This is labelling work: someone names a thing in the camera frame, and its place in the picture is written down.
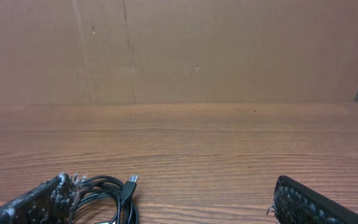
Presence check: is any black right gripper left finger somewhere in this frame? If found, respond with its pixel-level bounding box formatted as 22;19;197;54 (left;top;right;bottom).
0;173;85;224

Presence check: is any brown cardboard back board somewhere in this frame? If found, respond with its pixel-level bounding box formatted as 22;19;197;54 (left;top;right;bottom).
0;1;358;106

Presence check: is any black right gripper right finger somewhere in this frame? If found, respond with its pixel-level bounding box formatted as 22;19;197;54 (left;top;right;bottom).
267;175;358;224

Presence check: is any black thin cable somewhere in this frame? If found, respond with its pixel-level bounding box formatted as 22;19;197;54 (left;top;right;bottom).
68;175;127;224

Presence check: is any black USB-A cable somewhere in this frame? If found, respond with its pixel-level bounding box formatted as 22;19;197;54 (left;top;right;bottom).
94;174;140;224

